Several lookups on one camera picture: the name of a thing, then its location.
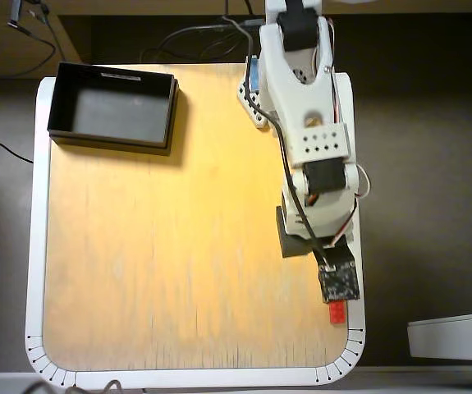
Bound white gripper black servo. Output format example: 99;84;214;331
275;190;360;259

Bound red lego block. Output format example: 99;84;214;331
328;301;348;325

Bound brown curled cable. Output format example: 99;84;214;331
25;379;124;394

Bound white perforated base plate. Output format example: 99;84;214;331
236;55;270;131

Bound white table rim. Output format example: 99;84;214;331
25;71;367;389

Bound white flat device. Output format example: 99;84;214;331
406;310;472;362

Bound black rectangular bin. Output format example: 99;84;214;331
47;61;179;157

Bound black wrist camera circuit board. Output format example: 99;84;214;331
318;245;362;305

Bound grey cable connector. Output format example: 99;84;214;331
7;0;23;28

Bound black power cables bundle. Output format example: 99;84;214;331
139;18;261;62

